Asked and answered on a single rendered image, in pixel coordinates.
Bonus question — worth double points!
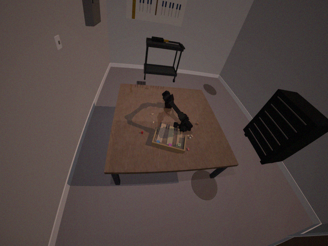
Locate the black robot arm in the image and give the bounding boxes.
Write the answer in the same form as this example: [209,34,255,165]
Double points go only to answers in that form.
[162,90,193,132]

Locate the wooden tray with three strips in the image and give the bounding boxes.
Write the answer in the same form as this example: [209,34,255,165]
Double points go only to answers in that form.
[151,127,187,153]

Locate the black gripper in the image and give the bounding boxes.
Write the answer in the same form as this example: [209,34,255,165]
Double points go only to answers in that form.
[173,122,185,129]

